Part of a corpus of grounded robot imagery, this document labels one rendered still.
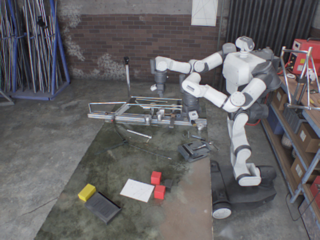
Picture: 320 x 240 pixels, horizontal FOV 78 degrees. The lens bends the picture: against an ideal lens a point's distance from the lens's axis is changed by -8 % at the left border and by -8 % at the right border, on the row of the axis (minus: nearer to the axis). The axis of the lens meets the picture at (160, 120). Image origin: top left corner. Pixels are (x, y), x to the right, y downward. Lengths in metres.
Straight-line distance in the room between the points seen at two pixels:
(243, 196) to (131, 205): 1.27
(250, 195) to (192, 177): 1.04
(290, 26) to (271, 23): 0.32
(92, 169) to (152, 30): 3.23
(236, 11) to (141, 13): 1.61
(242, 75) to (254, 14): 2.45
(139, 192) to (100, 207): 0.21
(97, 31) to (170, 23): 1.40
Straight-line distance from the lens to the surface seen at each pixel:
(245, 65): 1.37
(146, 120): 1.49
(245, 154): 1.82
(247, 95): 1.18
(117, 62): 4.46
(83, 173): 1.28
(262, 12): 3.77
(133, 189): 1.15
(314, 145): 2.37
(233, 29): 3.73
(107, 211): 1.07
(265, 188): 2.25
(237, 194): 2.12
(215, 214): 2.07
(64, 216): 1.14
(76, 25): 4.61
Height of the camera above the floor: 1.78
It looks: 34 degrees down
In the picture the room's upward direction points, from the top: straight up
